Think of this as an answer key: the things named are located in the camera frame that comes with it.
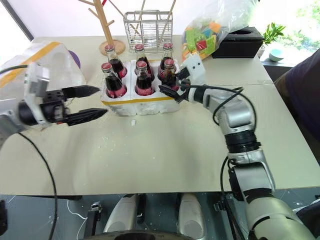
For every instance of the white rounded robot leg shell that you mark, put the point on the white rounded robot leg shell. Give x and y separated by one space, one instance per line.
122 212
191 215

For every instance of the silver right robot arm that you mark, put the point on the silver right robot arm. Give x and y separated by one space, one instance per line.
237 117

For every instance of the person in dark clothes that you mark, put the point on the person in dark clothes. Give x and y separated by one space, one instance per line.
305 90

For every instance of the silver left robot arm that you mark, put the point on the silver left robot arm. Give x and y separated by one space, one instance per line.
7 125

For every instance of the pale blue bowl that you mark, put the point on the pale blue bowl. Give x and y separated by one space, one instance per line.
276 55

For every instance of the white foam crate yellow tape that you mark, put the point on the white foam crate yellow tape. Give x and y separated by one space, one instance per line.
140 105

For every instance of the purple round object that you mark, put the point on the purple round object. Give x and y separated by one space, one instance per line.
75 60

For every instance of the black tissue box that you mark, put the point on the black tissue box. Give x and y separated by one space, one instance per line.
237 45

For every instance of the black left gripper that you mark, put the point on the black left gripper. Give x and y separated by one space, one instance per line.
52 105

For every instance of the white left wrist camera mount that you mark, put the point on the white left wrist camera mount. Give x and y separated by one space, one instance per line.
35 82

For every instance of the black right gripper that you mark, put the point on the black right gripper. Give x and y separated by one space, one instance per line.
185 85

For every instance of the glass cola bottle red cap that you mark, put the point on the glass cola bottle red cap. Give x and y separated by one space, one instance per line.
141 53
167 53
144 83
169 75
113 86
115 63

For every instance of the black bracket under table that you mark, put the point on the black bracket under table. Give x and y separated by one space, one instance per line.
93 217

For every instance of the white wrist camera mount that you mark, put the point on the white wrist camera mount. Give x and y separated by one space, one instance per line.
196 70
35 82

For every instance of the green potted plant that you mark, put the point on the green potted plant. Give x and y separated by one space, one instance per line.
273 32

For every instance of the wooden mug tree stand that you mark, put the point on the wooden mug tree stand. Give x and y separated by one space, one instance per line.
107 30

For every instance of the wooden stick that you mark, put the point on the wooden stick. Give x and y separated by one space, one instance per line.
142 7
170 12

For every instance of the plastic bag of colourful blocks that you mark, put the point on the plastic bag of colourful blocks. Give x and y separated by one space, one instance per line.
202 37

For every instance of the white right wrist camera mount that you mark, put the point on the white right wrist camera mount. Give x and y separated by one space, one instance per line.
196 70

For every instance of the dark round robot body rim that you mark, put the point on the dark round robot body rim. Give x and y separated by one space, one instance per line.
140 236

